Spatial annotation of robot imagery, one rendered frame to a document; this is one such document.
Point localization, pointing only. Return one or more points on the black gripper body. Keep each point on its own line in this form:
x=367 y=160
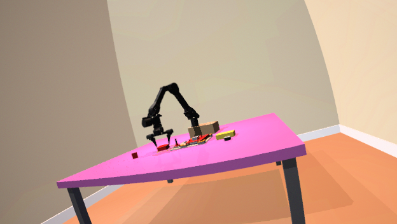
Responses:
x=151 y=136

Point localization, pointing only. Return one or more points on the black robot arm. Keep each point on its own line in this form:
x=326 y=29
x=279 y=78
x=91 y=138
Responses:
x=153 y=117

